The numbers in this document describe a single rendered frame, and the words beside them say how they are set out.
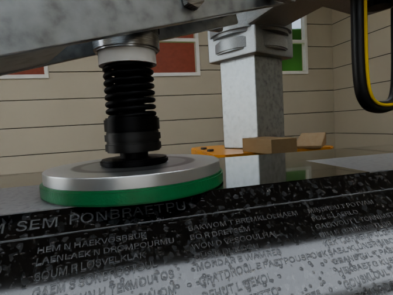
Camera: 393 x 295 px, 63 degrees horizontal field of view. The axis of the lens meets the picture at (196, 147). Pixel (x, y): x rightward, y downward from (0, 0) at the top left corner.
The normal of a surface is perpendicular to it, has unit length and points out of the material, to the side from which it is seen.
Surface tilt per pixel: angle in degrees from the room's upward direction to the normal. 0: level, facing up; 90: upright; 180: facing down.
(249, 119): 90
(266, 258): 45
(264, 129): 90
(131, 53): 90
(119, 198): 90
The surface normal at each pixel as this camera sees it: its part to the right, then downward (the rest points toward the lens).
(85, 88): 0.26, 0.06
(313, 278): 0.15, -0.66
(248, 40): -0.74, 0.09
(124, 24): 0.59, 0.03
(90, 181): -0.19, 0.08
